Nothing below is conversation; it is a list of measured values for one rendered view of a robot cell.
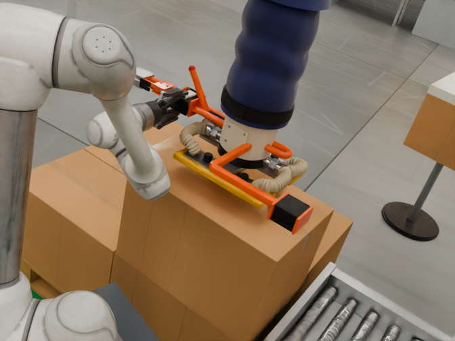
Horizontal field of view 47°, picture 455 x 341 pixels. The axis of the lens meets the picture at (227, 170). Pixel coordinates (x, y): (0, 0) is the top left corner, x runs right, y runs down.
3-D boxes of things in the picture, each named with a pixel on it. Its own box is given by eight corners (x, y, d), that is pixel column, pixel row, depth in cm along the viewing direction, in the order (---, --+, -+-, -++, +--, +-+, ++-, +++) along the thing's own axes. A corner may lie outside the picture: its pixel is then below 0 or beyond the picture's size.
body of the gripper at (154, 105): (137, 98, 160) (158, 91, 167) (134, 122, 164) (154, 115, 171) (156, 108, 157) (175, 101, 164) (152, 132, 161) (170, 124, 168)
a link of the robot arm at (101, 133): (113, 114, 160) (136, 151, 160) (74, 128, 148) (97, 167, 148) (132, 96, 153) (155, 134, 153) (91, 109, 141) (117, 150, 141)
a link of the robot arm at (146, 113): (119, 126, 160) (133, 122, 165) (141, 140, 157) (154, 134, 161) (122, 100, 156) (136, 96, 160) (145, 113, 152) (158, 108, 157)
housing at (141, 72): (154, 85, 187) (155, 74, 185) (140, 89, 182) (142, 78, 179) (139, 78, 190) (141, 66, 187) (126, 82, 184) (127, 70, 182)
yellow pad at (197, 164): (275, 197, 163) (279, 184, 161) (258, 210, 156) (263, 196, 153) (191, 148, 176) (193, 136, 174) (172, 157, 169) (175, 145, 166)
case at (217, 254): (300, 289, 202) (334, 208, 181) (244, 350, 172) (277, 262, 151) (183, 212, 226) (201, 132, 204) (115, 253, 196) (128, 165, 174)
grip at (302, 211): (308, 221, 138) (314, 206, 135) (293, 235, 131) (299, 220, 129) (282, 206, 141) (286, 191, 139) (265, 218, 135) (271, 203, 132)
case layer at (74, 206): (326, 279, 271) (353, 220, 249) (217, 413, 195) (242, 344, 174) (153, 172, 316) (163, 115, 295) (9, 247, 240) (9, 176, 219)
